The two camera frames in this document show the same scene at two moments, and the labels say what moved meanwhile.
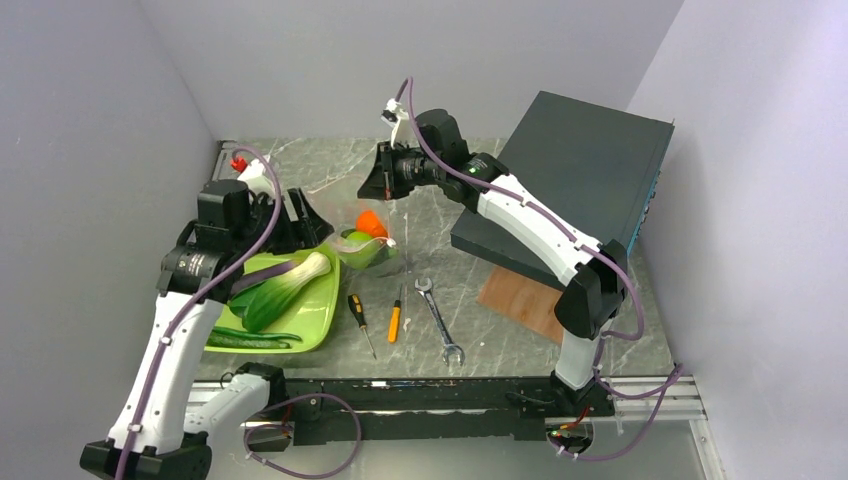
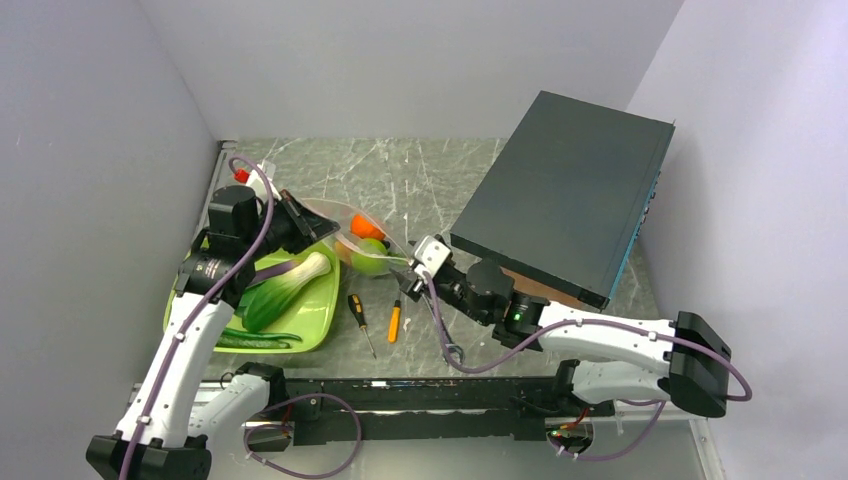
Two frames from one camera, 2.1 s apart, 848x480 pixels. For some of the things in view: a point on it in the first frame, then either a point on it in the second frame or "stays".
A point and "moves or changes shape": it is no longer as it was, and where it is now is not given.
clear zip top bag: x=362 y=225 moves or changes shape
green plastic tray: x=310 y=314 stays
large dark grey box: x=593 y=169 stays
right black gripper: x=383 y=182 to x=415 y=287
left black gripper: x=310 y=228 stays
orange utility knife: x=393 y=329 stays
